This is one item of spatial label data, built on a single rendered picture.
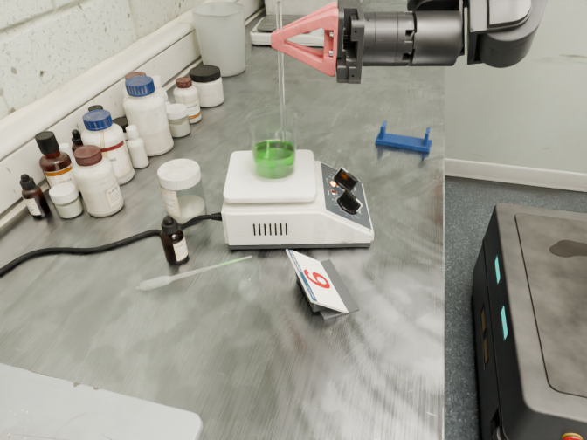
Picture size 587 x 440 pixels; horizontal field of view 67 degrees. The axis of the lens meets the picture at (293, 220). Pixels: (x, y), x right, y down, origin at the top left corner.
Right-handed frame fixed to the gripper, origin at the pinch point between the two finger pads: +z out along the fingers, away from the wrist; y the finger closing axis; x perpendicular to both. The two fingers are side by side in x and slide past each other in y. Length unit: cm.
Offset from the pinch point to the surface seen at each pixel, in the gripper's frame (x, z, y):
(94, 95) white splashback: 16.9, 36.6, -24.1
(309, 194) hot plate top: 17.1, -3.7, 5.8
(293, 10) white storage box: 22, 5, -105
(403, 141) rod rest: 25.0, -20.3, -22.5
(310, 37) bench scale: 23, -1, -80
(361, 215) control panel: 22.2, -10.7, 3.4
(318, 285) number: 23.4, -5.0, 15.4
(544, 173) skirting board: 94, -104, -122
